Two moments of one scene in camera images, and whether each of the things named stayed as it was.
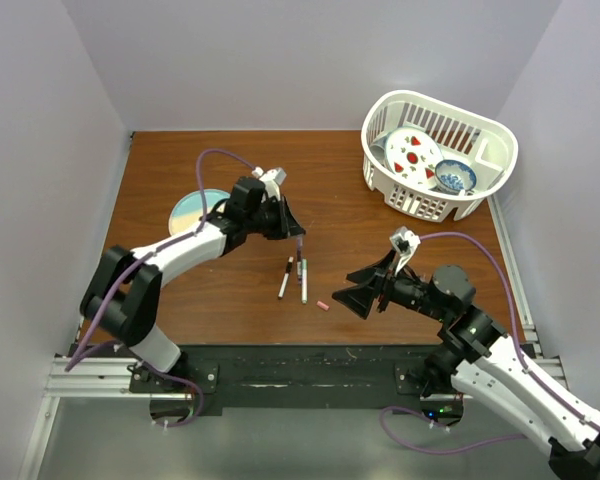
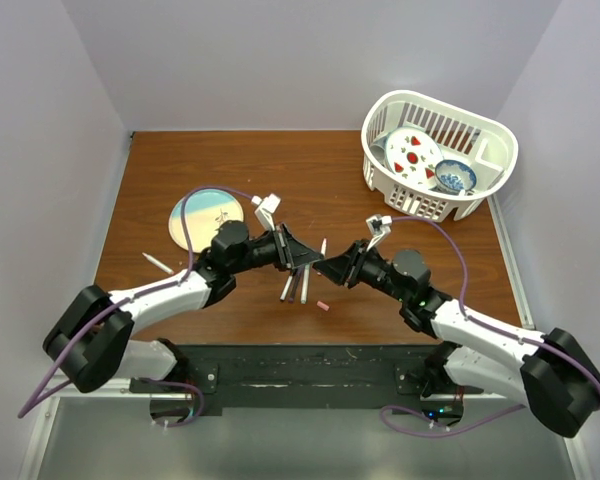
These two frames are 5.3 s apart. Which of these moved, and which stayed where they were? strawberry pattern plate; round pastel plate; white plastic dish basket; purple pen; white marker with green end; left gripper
Moved: purple pen; left gripper
Stayed: round pastel plate; white plastic dish basket; white marker with green end; strawberry pattern plate
